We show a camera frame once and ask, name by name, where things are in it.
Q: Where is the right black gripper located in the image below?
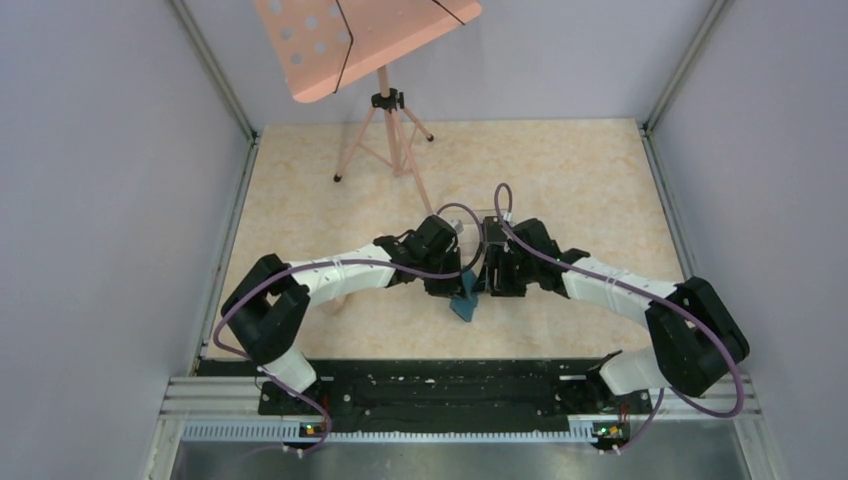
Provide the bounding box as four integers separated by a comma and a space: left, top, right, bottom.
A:
473, 244, 538, 298

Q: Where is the teal card holder wallet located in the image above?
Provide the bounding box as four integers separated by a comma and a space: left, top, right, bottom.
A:
449, 270, 489, 323

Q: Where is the clear plastic box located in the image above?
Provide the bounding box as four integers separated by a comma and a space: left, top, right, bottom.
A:
442, 207, 508, 266

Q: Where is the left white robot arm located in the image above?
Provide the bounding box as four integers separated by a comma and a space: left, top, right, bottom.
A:
213, 215, 463, 414

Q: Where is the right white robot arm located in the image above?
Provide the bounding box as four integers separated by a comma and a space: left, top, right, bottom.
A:
475, 216, 750, 412

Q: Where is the pink toy microphone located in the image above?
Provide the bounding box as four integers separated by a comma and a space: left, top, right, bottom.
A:
327, 296, 347, 312

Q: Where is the pink music stand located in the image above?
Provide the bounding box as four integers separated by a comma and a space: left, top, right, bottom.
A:
253, 0, 482, 212

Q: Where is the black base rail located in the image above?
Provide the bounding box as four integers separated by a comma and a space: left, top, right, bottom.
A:
258, 359, 652, 434

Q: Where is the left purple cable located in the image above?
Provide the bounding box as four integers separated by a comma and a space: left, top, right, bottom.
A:
211, 202, 486, 458

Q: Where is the purple cable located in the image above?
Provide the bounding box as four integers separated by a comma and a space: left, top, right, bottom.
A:
493, 183, 745, 458
211, 202, 486, 458

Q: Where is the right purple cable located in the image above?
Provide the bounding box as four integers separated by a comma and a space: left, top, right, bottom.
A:
493, 183, 745, 458

